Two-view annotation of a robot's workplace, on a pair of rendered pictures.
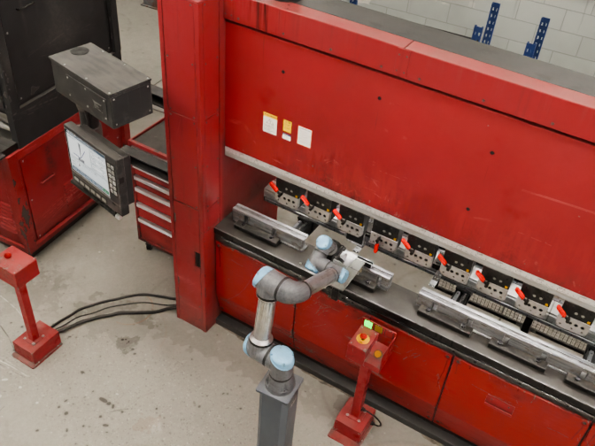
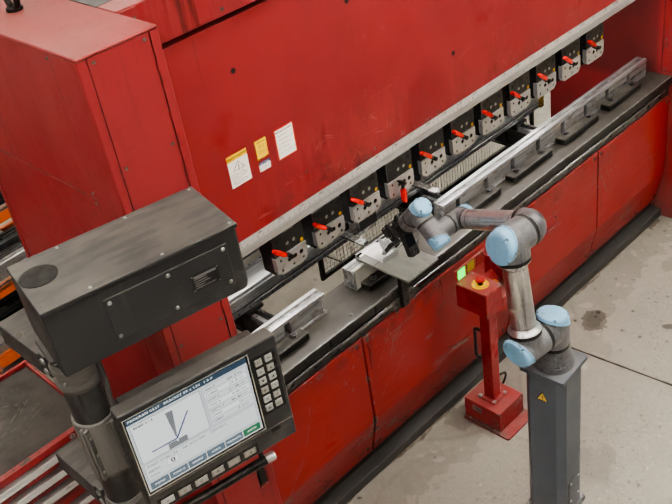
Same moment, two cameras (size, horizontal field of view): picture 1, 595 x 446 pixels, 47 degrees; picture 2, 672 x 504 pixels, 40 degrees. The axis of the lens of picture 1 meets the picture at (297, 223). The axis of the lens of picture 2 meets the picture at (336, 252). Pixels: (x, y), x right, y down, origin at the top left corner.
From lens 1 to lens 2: 3.18 m
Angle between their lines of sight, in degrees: 53
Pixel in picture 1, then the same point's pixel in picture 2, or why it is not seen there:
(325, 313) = (400, 340)
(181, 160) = (195, 334)
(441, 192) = (429, 59)
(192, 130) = not seen: hidden behind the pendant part
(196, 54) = (175, 119)
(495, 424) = (551, 250)
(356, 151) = (344, 97)
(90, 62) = (96, 256)
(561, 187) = not seen: outside the picture
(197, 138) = not seen: hidden behind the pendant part
